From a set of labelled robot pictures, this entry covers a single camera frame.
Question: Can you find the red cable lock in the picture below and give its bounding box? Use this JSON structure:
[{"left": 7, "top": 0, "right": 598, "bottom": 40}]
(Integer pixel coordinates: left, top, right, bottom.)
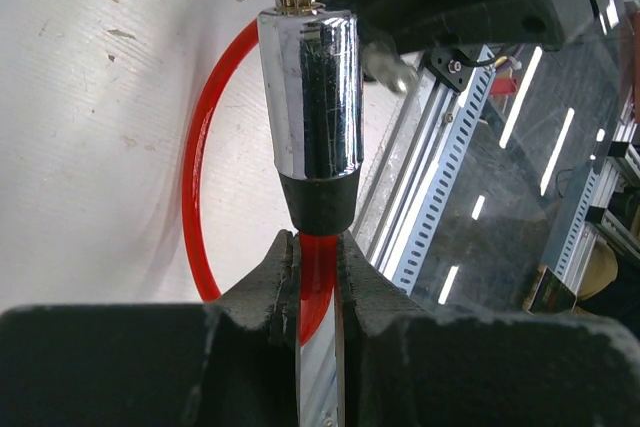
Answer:
[{"left": 181, "top": 6, "right": 364, "bottom": 344}]

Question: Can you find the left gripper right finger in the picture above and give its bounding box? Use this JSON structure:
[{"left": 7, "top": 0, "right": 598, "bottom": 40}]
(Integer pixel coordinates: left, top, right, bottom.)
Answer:
[{"left": 335, "top": 234, "right": 639, "bottom": 426}]

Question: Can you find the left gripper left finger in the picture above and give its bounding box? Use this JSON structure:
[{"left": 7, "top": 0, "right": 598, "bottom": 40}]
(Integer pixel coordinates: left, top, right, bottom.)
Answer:
[{"left": 1, "top": 231, "right": 299, "bottom": 426}]

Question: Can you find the aluminium front rail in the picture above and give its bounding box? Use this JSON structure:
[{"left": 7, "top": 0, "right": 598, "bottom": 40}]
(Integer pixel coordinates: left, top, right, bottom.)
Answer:
[{"left": 351, "top": 69, "right": 457, "bottom": 273}]

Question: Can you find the white slotted cable duct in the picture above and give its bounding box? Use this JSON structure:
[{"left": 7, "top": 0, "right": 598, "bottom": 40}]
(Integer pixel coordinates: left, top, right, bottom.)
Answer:
[{"left": 385, "top": 66, "right": 495, "bottom": 295}]

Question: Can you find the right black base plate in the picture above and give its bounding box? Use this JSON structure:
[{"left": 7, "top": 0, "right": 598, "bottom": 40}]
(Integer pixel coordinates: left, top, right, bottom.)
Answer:
[{"left": 426, "top": 48, "right": 473, "bottom": 93}]

